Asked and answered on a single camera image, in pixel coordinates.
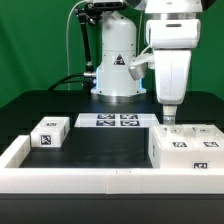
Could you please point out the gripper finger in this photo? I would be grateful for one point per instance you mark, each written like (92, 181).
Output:
(169, 114)

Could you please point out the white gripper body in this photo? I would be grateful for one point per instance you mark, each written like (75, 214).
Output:
(171, 42)

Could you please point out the white cabinet body box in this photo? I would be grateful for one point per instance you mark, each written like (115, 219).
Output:
(189, 158)

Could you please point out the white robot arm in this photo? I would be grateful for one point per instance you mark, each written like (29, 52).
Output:
(118, 39)

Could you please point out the small white tagged block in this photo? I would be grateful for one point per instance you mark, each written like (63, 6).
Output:
(50, 132)

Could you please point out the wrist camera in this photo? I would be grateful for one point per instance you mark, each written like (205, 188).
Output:
(138, 65)

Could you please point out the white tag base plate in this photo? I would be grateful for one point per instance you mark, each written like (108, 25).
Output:
(116, 120)

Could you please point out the white U-shaped fence frame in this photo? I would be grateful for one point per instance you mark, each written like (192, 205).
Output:
(16, 179)

